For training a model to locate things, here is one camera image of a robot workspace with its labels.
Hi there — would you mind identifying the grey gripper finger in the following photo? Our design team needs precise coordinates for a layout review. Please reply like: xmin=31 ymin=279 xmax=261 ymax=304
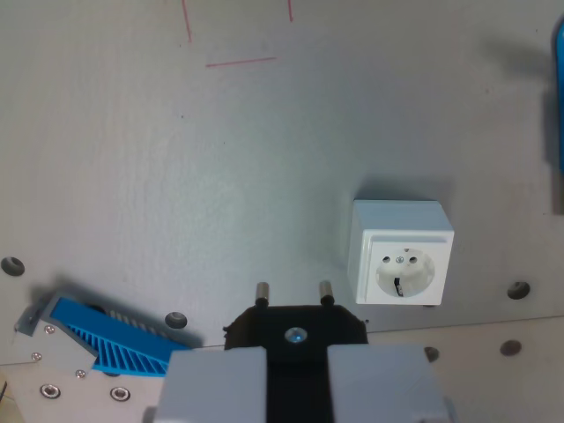
xmin=326 ymin=343 xmax=457 ymax=423
xmin=141 ymin=346 xmax=268 ymax=423

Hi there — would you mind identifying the black two-pin power plug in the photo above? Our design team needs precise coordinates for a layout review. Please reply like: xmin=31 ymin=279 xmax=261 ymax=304
xmin=222 ymin=280 xmax=369 ymax=423

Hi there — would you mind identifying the blue ribbed plastic part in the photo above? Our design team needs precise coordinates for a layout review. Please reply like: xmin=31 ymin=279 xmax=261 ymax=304
xmin=49 ymin=297 xmax=204 ymax=377

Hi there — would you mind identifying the blue object at edge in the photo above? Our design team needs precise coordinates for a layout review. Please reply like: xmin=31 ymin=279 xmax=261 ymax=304
xmin=551 ymin=16 xmax=564 ymax=174

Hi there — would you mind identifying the white wall socket box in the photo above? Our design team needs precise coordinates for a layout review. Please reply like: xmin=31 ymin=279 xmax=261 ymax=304
xmin=346 ymin=198 xmax=456 ymax=306

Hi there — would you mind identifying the grey metal bracket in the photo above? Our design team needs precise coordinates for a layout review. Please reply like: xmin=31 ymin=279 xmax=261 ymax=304
xmin=13 ymin=290 xmax=99 ymax=379

